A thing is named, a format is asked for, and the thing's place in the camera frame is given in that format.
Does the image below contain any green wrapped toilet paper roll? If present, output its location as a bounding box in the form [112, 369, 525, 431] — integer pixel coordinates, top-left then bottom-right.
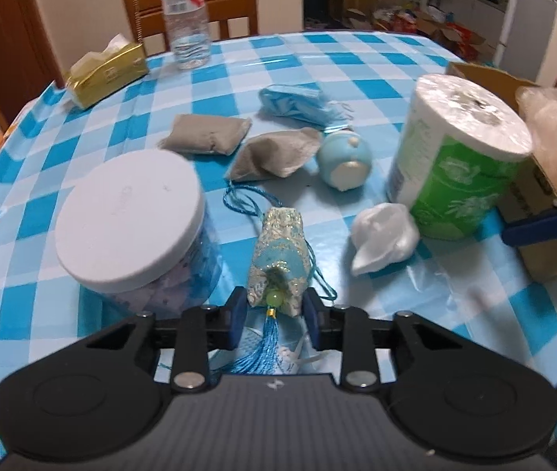
[387, 73, 533, 240]

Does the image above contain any open cardboard box on floor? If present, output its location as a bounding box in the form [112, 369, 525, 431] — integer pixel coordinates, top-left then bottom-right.
[416, 11, 485, 62]

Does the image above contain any brown wooden door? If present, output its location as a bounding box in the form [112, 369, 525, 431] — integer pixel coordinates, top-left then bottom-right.
[0, 0, 64, 130]

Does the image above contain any blue embroidered sachet with tassel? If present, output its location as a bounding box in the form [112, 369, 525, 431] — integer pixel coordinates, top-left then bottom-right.
[218, 182, 337, 375]

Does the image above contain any grey cloth pouch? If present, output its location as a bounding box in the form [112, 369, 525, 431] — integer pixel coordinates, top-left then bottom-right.
[158, 114, 252, 156]
[225, 128, 322, 182]

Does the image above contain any silver refrigerator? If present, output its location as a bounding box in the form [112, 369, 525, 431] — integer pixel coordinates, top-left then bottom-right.
[493, 0, 557, 82]

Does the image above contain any blue white checkered tablecloth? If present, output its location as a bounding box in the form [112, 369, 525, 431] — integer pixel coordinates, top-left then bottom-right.
[0, 32, 557, 471]

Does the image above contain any clear plastic water bottle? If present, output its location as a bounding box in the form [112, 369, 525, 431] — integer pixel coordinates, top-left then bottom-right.
[162, 0, 211, 70]

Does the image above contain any grey cloth pouch near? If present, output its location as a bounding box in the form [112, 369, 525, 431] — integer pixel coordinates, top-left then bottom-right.
[225, 128, 322, 182]

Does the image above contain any gold tissue pack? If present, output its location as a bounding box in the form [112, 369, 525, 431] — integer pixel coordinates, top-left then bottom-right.
[66, 34, 149, 110]

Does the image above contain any clear jar white lid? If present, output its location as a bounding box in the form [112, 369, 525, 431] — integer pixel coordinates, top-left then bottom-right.
[54, 149, 222, 318]

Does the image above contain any blue penguin squishy toy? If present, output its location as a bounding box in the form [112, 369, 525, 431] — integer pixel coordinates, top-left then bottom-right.
[316, 130, 373, 192]

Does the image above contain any wooden chair right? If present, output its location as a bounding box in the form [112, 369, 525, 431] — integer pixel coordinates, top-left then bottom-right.
[122, 0, 258, 51]

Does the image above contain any grey cloth pouch far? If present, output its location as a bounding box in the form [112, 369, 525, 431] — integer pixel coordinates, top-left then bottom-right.
[158, 114, 252, 156]

